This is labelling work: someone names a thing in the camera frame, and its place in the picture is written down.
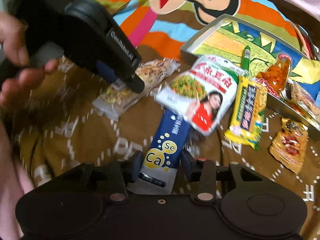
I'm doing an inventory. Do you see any white green bean snack bag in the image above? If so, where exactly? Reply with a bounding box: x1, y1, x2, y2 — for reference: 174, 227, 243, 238
155, 55, 248, 136

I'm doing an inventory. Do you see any orange candy bag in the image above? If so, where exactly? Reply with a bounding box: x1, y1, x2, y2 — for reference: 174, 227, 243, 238
255, 53, 292, 98

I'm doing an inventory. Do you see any gold red snack pouch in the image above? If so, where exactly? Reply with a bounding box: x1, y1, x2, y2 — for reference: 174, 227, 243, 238
269, 118, 308, 174

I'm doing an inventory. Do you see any colourful striped monkey blanket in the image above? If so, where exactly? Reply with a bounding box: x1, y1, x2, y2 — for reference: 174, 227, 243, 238
96, 0, 300, 59

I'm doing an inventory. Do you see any blue Ca Se packet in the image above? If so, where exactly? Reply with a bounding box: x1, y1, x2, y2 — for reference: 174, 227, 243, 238
127, 109, 190, 195

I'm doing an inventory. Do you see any tan snack packet in tray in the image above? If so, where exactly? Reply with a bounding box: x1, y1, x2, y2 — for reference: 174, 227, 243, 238
290, 81, 319, 123

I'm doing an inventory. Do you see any person's left hand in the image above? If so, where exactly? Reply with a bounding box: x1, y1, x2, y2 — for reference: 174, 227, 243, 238
1, 12, 59, 109

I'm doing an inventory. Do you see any green marker pen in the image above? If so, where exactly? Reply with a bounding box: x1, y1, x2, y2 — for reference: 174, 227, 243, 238
241, 46, 251, 73

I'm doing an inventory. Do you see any yellow Sushizhai cracker packet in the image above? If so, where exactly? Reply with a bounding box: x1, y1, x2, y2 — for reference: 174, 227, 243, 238
225, 76, 267, 150

